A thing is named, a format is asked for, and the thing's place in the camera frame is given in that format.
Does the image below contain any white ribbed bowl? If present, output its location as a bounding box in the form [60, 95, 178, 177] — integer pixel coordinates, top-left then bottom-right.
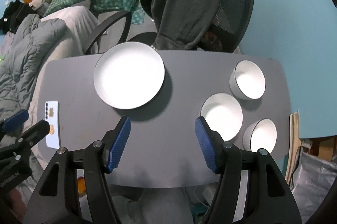
[243, 119, 278, 153]

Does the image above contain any large white plate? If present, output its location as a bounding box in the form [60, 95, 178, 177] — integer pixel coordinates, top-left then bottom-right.
[93, 41, 165, 110]

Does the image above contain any white smartphone with stickers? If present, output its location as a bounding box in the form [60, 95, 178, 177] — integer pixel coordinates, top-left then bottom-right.
[45, 101, 60, 149]

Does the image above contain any wooden board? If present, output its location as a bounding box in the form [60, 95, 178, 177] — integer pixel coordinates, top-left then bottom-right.
[285, 112, 302, 184]

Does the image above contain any grey quilted duvet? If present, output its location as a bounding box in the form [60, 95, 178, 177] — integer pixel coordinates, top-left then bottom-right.
[1, 14, 67, 120]

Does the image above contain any grey plastic bag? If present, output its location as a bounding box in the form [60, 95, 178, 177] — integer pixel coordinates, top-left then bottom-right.
[290, 149, 336, 223]

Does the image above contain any black office chair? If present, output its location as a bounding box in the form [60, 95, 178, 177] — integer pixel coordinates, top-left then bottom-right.
[84, 0, 255, 55]

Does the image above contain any black clothes pile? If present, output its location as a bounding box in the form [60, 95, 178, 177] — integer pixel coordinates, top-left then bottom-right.
[1, 0, 36, 34]

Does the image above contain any light grey bedsheet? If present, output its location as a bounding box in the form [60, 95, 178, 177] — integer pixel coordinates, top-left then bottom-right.
[26, 5, 102, 119]

